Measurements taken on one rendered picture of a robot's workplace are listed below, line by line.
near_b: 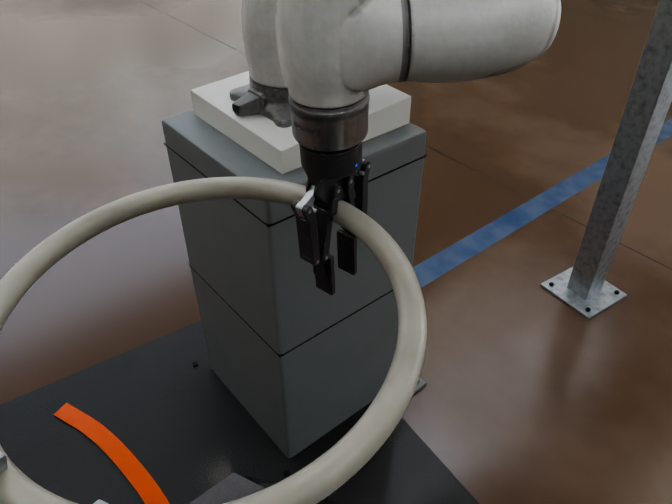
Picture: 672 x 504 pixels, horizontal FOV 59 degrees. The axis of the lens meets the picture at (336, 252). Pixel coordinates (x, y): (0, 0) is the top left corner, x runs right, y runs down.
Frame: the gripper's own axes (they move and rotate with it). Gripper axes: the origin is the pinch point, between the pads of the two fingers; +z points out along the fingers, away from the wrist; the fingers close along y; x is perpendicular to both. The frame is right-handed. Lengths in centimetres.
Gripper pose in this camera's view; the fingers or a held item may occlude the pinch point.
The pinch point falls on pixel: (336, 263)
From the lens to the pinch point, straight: 83.0
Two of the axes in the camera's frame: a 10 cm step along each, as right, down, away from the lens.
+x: 7.8, 3.9, -4.8
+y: -6.2, 5.3, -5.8
